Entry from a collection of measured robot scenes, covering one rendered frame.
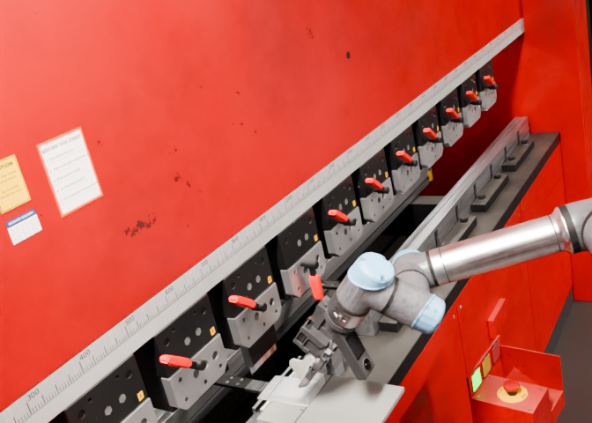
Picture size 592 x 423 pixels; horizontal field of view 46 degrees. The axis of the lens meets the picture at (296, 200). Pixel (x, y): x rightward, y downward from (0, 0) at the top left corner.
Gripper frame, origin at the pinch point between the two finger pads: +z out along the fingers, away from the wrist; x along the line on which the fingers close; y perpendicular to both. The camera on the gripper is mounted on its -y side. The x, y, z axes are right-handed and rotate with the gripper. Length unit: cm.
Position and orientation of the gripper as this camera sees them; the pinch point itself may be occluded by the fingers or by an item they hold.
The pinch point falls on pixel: (311, 376)
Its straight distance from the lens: 154.4
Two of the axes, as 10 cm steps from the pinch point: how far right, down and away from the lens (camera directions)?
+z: -3.7, 7.0, 6.1
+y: -7.8, -6.0, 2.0
